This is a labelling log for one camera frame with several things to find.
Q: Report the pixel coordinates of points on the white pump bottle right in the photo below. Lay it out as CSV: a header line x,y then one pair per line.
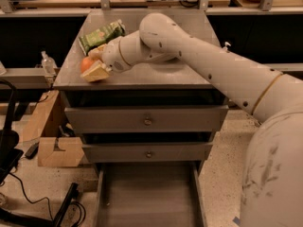
x,y
226,47

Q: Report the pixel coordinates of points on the wooden block piece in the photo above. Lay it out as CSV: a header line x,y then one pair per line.
x,y
60,152

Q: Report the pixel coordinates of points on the orange fruit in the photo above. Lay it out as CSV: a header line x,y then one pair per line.
x,y
86,63

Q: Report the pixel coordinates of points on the grey open bottom drawer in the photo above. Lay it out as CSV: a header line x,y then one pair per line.
x,y
152,194

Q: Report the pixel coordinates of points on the green snack bag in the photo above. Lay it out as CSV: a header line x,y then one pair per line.
x,y
100,36

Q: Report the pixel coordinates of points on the black chair base left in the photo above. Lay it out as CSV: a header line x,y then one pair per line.
x,y
9,139

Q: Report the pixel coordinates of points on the clear sanitizer bottle left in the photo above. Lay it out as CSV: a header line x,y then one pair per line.
x,y
48,64

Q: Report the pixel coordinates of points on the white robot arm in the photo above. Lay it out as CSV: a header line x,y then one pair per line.
x,y
272,183

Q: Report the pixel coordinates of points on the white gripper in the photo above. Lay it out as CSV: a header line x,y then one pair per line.
x,y
112,58

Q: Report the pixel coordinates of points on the black power brick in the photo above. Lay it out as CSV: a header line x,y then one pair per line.
x,y
31,152

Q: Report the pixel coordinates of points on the grey drawer cabinet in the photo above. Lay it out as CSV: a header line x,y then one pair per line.
x,y
166,83

